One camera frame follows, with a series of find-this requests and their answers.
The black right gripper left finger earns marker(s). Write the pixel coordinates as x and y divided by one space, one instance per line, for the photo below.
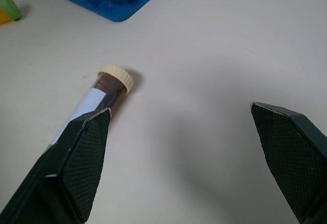
69 168

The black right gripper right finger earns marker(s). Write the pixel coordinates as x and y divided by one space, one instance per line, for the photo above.
291 157

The green capped tube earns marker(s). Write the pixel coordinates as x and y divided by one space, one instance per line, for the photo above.
7 8

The tube with cream cap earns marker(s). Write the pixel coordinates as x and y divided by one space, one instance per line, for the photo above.
112 86

